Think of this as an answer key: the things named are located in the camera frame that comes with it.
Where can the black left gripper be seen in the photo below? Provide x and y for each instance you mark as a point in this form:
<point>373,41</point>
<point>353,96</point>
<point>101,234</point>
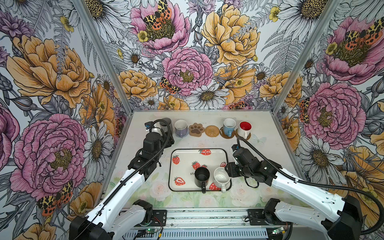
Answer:
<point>169,141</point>

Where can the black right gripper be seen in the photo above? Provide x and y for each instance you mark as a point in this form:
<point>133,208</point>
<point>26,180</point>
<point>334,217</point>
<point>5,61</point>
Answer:
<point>231,167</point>

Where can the grey mug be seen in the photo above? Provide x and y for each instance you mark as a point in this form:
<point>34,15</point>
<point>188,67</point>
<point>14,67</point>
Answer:
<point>165,123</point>

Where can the white mug purple handle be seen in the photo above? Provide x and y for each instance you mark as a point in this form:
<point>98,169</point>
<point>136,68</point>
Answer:
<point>181,128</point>

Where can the cork paw print coaster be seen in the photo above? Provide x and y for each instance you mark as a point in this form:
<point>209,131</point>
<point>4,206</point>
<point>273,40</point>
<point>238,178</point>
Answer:
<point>196,130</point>

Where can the plain brown wooden round coaster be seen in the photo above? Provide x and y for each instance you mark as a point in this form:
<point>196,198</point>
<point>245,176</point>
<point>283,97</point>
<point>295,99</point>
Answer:
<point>240,137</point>

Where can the red inside white mug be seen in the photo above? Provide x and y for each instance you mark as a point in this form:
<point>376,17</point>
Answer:
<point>245,126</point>

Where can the scratched brown wooden round coaster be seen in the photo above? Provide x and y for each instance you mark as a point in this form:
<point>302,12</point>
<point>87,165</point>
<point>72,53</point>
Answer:
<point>223,135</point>

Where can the woven rattan round coaster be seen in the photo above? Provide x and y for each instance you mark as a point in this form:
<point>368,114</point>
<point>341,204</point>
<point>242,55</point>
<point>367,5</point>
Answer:
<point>212,131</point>

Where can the light blue mug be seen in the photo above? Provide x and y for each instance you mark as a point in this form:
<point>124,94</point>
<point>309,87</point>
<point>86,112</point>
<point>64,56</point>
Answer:
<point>229,126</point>

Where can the black mug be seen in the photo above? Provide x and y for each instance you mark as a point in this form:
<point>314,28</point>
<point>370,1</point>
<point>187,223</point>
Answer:
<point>202,176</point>

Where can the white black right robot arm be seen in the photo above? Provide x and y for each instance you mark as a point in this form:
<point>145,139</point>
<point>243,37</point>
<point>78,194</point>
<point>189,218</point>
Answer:
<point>338,217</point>

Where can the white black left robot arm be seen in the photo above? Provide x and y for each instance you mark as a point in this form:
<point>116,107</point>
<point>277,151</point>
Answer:
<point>107,221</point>

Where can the white strawberry serving tray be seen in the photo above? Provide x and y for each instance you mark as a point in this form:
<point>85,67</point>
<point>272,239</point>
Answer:
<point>184,163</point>

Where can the green circuit board right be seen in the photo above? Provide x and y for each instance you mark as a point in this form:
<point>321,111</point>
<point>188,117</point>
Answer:
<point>278,231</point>

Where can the green circuit board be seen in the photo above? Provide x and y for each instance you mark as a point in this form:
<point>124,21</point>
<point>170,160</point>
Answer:
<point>278,231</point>
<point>149,231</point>

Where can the green circuit board left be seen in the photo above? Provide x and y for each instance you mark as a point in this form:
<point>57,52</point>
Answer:
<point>149,231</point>

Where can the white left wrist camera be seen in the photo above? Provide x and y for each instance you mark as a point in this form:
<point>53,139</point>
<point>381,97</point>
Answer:
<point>153,128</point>

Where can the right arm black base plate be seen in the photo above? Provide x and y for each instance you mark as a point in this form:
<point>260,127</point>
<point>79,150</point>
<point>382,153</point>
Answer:
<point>255,217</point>

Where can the aluminium front rail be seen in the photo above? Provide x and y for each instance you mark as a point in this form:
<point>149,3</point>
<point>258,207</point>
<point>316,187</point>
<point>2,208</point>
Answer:
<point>224,218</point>

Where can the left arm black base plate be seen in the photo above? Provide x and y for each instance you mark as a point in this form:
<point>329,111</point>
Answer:
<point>157,219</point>

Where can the aluminium frame corner post left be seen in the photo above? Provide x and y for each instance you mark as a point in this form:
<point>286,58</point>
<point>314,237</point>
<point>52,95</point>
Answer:
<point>96,39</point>

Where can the aluminium frame corner post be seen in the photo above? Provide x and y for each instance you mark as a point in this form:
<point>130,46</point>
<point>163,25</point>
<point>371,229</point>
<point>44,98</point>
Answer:
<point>319,28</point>
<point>96,39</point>

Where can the aluminium frame corner post right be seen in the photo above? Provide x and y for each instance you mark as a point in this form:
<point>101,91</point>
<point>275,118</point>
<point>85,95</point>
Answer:
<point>319,28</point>

